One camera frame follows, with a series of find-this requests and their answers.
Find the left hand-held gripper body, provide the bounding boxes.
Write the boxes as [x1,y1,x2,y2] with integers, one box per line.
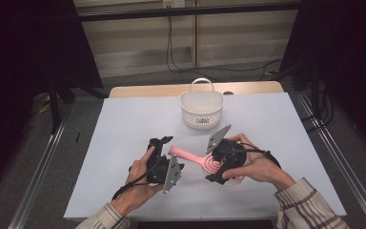
[146,138,186,195]

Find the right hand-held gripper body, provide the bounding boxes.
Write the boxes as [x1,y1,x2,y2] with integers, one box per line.
[205,124,248,170]

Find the black floor cable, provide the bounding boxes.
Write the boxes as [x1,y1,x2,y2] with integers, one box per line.
[166,15,284,82]

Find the person's left hand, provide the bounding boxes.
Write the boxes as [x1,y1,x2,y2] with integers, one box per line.
[110,148,166,218]

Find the bundle of black cables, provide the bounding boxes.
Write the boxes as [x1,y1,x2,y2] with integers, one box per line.
[299,85,336,134]

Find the wall socket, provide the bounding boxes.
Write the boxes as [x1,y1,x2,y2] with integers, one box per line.
[162,0,186,9]

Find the black curtain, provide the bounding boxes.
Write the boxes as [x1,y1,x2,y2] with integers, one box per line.
[0,0,104,198]
[279,0,366,156]

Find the person's right hand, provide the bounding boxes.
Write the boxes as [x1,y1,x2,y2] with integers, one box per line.
[220,133,297,193]

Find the hand-held gripper cable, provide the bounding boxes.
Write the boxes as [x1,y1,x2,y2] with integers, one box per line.
[227,142,282,170]
[111,160,161,201]

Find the yellow floor cables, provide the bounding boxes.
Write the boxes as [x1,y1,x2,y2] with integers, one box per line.
[31,92,52,115]

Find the white plastic basket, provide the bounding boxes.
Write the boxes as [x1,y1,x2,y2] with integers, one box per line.
[179,77,225,130]

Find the left hand-held gripper cable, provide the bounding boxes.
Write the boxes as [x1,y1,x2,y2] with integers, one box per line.
[111,160,161,201]

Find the metal floor rail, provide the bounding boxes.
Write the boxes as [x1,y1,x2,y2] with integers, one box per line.
[298,94,366,229]
[8,117,70,229]

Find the wooden table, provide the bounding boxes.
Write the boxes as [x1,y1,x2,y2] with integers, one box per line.
[108,80,284,99]

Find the black horizontal bar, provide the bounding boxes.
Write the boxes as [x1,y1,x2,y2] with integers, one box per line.
[75,2,301,23]

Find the right hand-held gripper cable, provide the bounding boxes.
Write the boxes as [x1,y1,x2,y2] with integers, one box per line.
[227,142,282,170]

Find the pink hairbrush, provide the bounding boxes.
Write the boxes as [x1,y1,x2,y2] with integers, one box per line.
[167,145,246,186]

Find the black metal stand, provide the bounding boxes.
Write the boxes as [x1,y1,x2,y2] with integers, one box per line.
[310,60,321,119]
[46,74,109,135]

